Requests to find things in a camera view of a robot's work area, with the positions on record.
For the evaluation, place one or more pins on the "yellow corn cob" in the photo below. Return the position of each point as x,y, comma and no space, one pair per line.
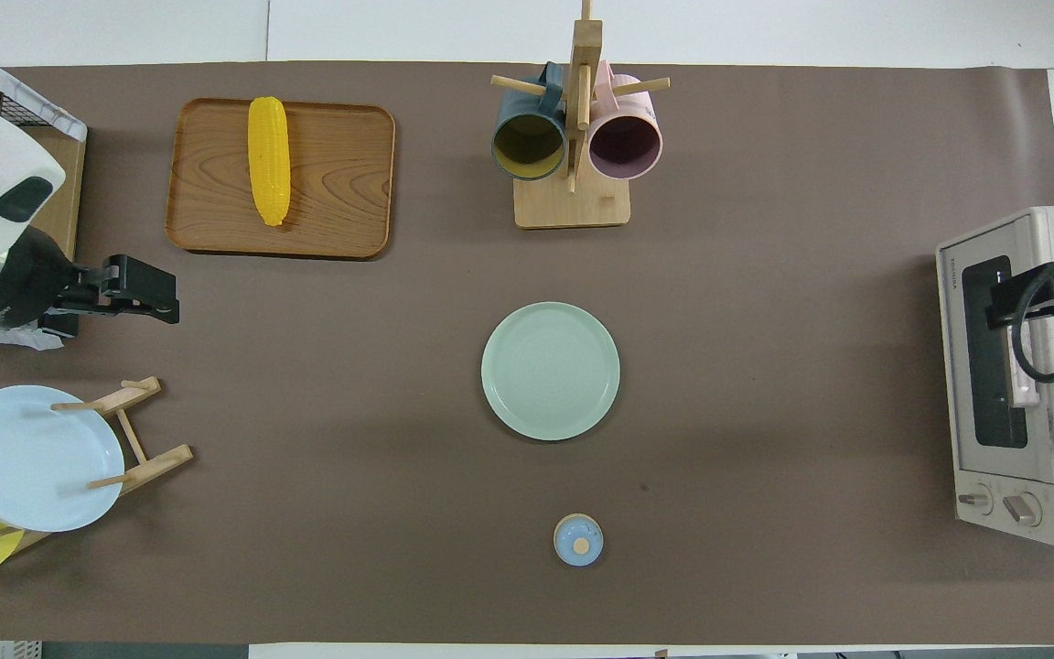
269,160

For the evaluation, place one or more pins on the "dark blue mug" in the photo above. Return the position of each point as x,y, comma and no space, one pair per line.
527,146

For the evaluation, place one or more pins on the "wooden plate rack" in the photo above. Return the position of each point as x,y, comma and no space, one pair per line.
156,462

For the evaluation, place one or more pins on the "white perforated crate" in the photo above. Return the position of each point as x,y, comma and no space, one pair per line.
5,651

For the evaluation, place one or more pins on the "light blue plate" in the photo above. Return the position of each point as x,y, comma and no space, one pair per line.
28,467

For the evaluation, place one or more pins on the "wooden shelf box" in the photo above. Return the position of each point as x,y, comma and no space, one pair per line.
65,201

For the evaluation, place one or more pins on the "brown table mat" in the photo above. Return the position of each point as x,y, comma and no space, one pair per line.
765,366

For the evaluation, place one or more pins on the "white checked cloth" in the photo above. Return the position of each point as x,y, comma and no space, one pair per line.
42,105

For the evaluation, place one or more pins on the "wooden serving tray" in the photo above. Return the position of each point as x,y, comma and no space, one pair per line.
335,192

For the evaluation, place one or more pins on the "beige oven knob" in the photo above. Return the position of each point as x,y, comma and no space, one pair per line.
1025,509

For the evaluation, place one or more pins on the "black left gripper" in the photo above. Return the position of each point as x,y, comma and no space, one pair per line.
97,293

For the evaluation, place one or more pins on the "wooden mug tree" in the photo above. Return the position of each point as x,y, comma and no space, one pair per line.
573,206

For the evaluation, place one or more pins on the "pale green plate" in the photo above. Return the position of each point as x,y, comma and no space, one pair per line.
550,371

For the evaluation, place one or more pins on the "pink mug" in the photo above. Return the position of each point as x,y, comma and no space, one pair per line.
625,145

